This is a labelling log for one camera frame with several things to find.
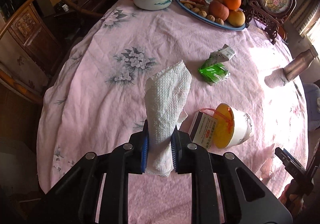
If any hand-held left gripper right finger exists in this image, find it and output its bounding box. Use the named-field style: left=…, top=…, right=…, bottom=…
left=170, top=125, right=293, bottom=224

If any white drink carton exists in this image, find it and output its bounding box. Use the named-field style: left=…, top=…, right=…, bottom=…
left=206, top=44, right=237, bottom=64

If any white printed paper cup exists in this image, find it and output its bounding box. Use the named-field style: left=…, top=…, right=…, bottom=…
left=211, top=103, right=255, bottom=149

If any yellow pear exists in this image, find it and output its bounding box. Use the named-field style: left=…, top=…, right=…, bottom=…
left=227, top=10, right=246, bottom=27

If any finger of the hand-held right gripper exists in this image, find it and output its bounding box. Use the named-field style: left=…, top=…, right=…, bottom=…
left=274, top=147, right=307, bottom=177

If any person's right hand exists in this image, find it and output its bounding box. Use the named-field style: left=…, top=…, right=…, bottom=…
left=278, top=181, right=304, bottom=214

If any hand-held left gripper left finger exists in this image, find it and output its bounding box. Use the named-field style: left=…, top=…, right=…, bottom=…
left=30, top=119, right=150, bottom=224

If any metal bottle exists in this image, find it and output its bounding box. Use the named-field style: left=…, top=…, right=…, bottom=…
left=283, top=47, right=318, bottom=82

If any dark wooden side table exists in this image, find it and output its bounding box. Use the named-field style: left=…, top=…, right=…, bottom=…
left=42, top=0, right=130, bottom=39

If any pink floral tablecloth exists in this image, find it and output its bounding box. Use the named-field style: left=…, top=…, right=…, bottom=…
left=37, top=0, right=308, bottom=224

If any red plastic string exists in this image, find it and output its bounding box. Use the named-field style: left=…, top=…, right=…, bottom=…
left=202, top=107, right=232, bottom=134

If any green tissue packet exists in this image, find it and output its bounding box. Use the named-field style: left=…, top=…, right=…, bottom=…
left=198, top=62, right=230, bottom=86

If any red apple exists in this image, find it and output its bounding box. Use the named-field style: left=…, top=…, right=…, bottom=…
left=209, top=0, right=230, bottom=21

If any red and white carton box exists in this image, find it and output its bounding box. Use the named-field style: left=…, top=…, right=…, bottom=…
left=189, top=111, right=223, bottom=145

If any orange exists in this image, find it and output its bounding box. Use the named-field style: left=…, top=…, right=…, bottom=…
left=222, top=0, right=242, bottom=10

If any white paper towel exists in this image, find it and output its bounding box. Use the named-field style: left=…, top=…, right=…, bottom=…
left=144, top=60, right=192, bottom=178

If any carved wooden chair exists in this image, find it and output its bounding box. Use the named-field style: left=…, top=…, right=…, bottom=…
left=0, top=0, right=105, bottom=104

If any blue oval fruit plate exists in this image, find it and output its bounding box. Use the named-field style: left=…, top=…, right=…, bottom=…
left=174, top=0, right=246, bottom=31

